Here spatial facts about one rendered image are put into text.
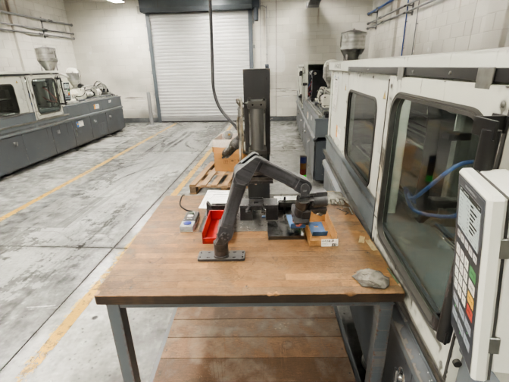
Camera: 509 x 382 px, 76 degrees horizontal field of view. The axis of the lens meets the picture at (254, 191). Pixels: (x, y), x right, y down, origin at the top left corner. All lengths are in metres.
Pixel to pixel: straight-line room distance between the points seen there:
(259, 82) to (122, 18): 10.39
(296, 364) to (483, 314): 1.31
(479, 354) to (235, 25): 10.52
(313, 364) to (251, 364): 0.32
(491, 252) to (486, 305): 0.10
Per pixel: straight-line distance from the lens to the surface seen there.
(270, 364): 1.91
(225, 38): 10.89
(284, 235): 1.54
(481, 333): 0.76
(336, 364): 1.95
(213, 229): 1.66
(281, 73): 10.79
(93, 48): 12.30
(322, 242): 1.50
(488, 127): 0.77
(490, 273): 0.69
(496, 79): 0.91
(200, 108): 11.11
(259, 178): 1.64
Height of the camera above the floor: 1.66
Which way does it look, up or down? 21 degrees down
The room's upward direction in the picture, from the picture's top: 1 degrees counter-clockwise
